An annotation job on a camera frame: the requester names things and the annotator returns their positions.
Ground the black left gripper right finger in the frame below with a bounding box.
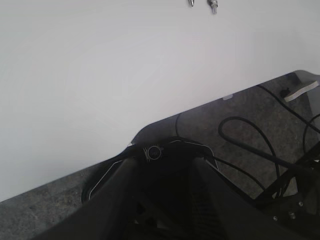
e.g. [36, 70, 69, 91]
[192, 158, 275, 240]

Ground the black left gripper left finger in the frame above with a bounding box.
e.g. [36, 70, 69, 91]
[34, 158, 139, 240]

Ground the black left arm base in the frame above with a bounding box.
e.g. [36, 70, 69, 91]
[81, 136, 217, 204]

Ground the grey table foot plate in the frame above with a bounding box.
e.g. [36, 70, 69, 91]
[284, 81, 320, 103]

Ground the grey white clear pen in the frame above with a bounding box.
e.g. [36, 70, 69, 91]
[207, 0, 218, 15]

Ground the cream barrel pen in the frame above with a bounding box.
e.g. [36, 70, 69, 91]
[188, 0, 195, 8]

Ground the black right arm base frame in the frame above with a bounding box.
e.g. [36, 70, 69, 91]
[254, 143, 320, 240]

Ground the thick black floor cable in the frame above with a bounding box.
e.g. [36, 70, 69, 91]
[218, 116, 301, 168]

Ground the thin black floor cable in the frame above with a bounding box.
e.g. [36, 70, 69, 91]
[257, 84, 320, 133]

